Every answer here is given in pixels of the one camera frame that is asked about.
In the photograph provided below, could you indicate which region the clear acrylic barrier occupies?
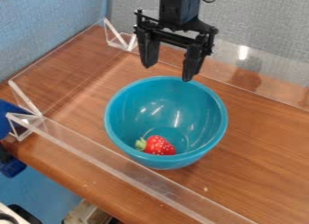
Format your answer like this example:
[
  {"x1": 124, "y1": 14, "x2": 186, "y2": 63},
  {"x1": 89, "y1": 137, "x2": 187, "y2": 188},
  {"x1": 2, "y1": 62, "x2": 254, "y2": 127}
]
[
  {"x1": 6, "y1": 113, "x2": 257, "y2": 224},
  {"x1": 103, "y1": 18, "x2": 309, "y2": 112},
  {"x1": 8, "y1": 20, "x2": 107, "y2": 115}
]

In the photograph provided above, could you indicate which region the clear acrylic front barrier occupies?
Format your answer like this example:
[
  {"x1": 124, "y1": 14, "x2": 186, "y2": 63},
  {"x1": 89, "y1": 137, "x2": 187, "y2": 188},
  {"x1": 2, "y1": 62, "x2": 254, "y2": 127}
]
[{"x1": 6, "y1": 113, "x2": 257, "y2": 224}]

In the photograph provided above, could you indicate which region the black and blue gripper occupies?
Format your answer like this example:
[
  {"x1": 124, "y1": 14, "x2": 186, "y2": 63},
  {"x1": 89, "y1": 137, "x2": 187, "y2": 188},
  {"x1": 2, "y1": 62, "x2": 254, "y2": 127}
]
[{"x1": 133, "y1": 0, "x2": 218, "y2": 82}]

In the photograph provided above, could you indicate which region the grey white box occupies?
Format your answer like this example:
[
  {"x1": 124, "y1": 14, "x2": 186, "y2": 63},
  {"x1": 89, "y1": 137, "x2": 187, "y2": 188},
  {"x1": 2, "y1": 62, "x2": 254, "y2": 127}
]
[{"x1": 61, "y1": 200, "x2": 119, "y2": 224}]

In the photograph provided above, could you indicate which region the clear acrylic left barrier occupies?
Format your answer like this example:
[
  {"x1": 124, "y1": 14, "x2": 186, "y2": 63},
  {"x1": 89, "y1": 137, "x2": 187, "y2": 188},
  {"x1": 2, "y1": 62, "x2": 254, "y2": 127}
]
[{"x1": 8, "y1": 20, "x2": 107, "y2": 115}]

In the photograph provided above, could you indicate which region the blue plastic bowl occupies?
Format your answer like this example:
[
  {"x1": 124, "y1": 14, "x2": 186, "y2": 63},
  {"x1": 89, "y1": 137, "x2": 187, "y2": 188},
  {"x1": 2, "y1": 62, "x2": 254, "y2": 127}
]
[{"x1": 104, "y1": 76, "x2": 228, "y2": 170}]

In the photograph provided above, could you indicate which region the red toy strawberry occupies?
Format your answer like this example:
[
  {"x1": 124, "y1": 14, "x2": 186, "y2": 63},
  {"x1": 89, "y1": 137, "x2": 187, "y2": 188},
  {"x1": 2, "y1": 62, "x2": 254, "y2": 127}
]
[{"x1": 135, "y1": 135, "x2": 176, "y2": 155}]

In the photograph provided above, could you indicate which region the white and black object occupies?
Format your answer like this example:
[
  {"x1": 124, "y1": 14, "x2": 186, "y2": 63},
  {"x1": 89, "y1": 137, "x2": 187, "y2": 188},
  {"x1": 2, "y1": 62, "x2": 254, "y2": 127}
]
[{"x1": 0, "y1": 202, "x2": 43, "y2": 224}]

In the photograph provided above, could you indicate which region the blue clamp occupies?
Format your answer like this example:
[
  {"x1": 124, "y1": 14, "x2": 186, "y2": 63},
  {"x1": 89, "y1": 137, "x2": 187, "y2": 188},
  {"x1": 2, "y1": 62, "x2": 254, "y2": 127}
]
[{"x1": 0, "y1": 98, "x2": 30, "y2": 178}]

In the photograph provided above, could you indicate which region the clear acrylic back barrier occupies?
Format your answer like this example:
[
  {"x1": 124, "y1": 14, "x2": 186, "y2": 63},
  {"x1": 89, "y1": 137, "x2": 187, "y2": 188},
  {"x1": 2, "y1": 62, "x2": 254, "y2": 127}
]
[{"x1": 103, "y1": 18, "x2": 309, "y2": 112}]

